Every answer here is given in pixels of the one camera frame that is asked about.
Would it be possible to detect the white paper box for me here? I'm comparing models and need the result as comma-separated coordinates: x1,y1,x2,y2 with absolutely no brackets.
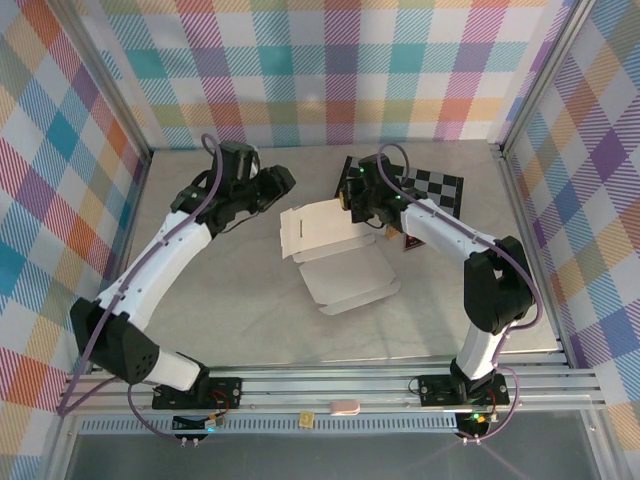
278,197,402,317

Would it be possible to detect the black and grey chessboard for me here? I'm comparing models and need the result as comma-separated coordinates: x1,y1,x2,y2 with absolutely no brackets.
332,155,464,221

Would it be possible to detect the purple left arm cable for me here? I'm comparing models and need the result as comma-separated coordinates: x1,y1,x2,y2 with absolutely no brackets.
57,133,226,446

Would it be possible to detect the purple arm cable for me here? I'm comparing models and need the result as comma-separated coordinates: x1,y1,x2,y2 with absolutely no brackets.
377,143,544,444
57,133,226,446

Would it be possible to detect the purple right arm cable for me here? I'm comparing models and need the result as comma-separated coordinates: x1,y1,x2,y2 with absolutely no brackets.
377,143,544,444

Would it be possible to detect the aluminium frame post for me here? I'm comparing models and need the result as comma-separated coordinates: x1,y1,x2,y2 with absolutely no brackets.
498,0,597,157
59,0,152,164

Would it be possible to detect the aluminium frame rail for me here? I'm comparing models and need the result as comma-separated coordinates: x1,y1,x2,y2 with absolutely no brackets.
54,349,607,417

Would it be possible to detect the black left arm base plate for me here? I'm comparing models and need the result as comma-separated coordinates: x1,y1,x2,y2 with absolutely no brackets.
152,377,244,411

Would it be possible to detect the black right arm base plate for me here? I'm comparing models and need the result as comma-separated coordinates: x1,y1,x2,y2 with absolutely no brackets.
417,373,511,407

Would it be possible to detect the slotted grey cable duct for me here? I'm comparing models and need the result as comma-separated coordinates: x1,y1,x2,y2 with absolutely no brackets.
79,418,459,435

